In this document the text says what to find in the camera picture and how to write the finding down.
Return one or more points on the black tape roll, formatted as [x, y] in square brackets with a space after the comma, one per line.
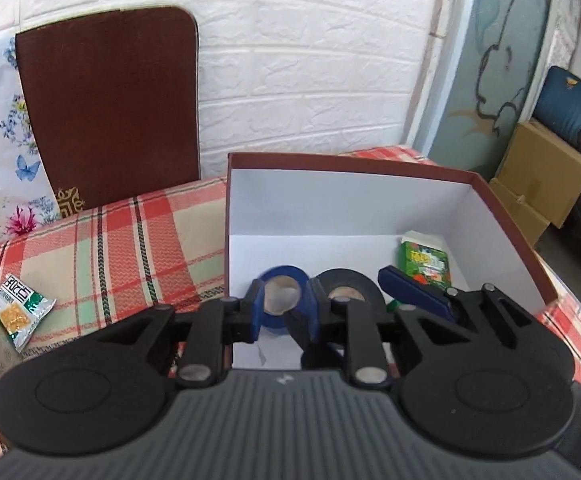
[350, 277]

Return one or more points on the green printed packet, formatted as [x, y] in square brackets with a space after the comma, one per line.
[425, 260]

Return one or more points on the green white snack packet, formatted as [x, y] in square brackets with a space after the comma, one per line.
[15, 310]

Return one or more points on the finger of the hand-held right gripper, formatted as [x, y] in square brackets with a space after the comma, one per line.
[410, 290]

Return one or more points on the brown board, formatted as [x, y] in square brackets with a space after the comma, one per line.
[110, 110]

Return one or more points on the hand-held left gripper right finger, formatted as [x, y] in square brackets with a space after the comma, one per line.
[320, 310]

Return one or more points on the blue chair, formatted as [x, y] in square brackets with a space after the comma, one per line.
[565, 105]

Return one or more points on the red-brown cardboard box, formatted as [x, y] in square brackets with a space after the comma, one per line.
[345, 200]

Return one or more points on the large cardboard box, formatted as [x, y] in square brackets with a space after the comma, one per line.
[545, 170]

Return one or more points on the blue tape roll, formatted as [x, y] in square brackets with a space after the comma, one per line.
[275, 325]

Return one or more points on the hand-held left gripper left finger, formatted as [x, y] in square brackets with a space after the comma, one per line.
[255, 310]

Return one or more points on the plaid tablecloth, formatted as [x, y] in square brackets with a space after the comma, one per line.
[120, 250]

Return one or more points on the small cardboard box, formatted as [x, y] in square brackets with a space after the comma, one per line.
[517, 215]

